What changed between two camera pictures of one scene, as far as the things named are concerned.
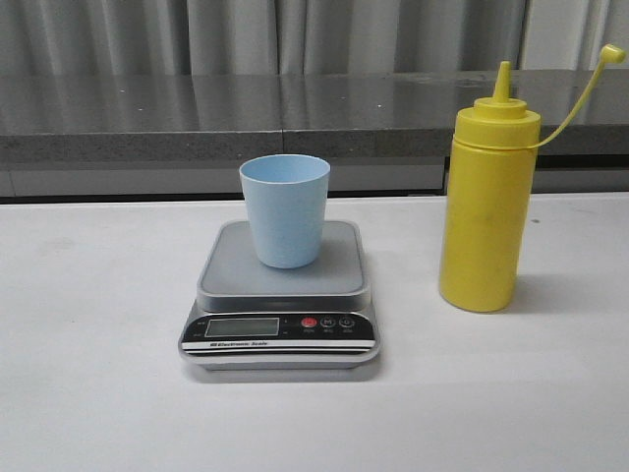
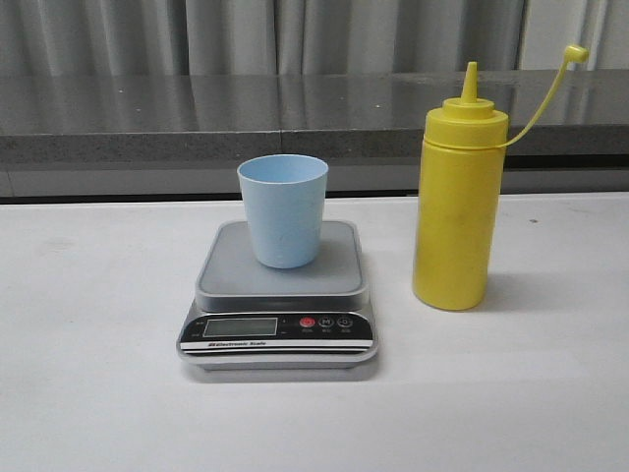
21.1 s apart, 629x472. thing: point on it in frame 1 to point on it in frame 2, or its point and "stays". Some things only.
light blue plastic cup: x=287 y=196 stays
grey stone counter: x=383 y=134 stays
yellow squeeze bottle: x=492 y=165 to x=461 y=193
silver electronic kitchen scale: x=251 y=316 stays
